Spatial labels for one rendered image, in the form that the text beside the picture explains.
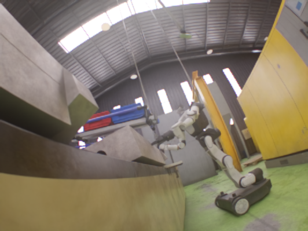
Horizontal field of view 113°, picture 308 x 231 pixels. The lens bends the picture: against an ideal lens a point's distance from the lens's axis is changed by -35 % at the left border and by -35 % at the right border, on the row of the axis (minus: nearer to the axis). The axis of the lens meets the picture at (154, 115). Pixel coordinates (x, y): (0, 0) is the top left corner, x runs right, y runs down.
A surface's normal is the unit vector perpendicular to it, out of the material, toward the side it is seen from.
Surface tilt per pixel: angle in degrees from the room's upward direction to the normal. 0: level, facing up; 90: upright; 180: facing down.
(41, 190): 90
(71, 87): 90
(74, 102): 150
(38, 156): 90
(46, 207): 90
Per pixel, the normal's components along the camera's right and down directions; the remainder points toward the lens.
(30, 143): 0.94, -0.33
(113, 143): -0.20, -0.35
